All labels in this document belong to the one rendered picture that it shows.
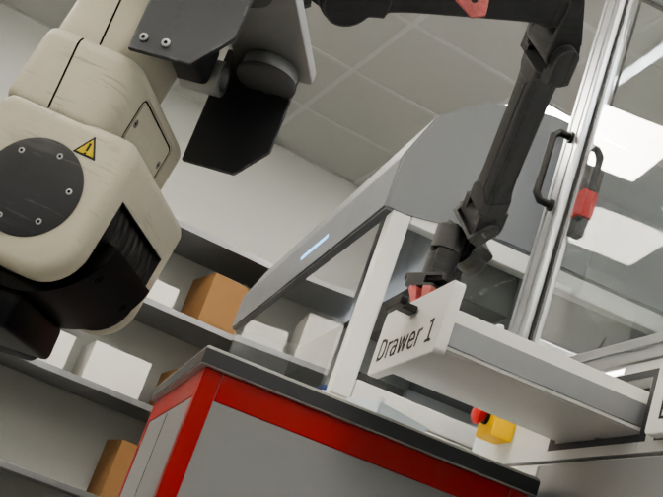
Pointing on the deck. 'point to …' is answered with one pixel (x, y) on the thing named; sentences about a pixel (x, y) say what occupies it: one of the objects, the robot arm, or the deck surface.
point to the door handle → (548, 166)
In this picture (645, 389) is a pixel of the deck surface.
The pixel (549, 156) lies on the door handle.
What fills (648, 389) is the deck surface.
